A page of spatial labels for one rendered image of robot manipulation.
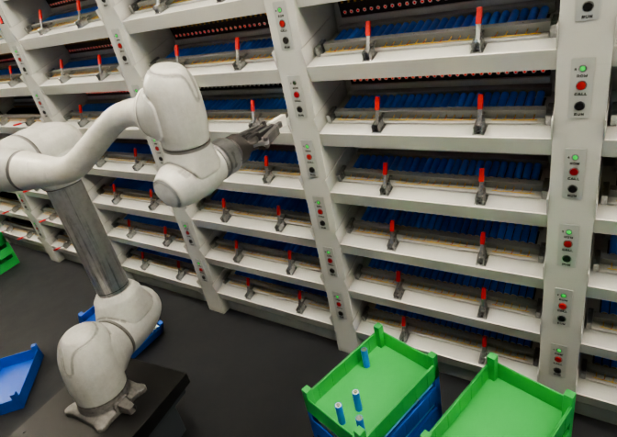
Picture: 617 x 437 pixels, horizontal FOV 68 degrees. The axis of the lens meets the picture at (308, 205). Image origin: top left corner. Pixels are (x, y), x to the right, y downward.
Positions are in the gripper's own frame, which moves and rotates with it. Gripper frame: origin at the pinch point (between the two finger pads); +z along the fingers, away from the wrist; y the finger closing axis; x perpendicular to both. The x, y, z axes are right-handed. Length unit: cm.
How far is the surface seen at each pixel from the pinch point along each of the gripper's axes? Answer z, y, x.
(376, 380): -20, 30, -65
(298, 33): 11.9, 4.2, 20.5
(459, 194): 16, 43, -26
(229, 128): 13.3, -31.6, -7.2
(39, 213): 14, -205, -64
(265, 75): 12.3, -10.3, 10.0
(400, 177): 18.8, 25.5, -23.4
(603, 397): 13, 82, -84
